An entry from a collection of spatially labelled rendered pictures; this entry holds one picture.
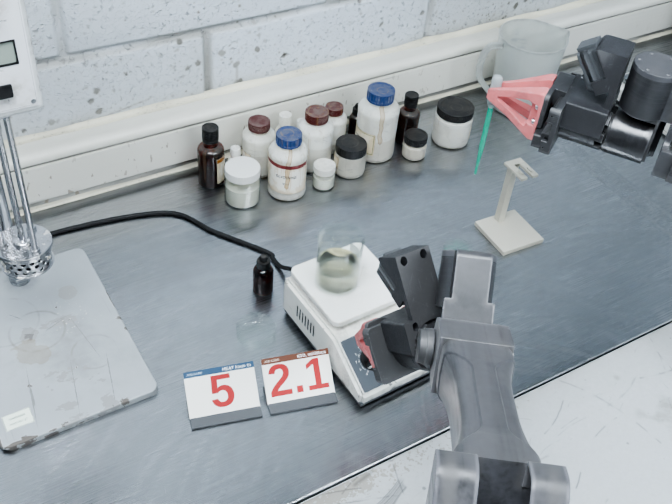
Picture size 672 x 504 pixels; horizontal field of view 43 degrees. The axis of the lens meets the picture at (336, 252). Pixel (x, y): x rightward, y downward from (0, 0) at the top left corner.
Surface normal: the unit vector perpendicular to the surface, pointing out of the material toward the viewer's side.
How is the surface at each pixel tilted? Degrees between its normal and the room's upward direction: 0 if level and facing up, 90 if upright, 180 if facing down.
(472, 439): 21
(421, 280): 50
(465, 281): 43
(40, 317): 0
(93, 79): 90
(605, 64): 90
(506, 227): 0
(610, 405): 0
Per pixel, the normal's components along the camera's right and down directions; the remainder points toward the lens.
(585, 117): -0.45, 0.58
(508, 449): 0.11, -0.93
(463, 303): -0.01, -0.07
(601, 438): 0.07, -0.73
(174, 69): 0.51, 0.61
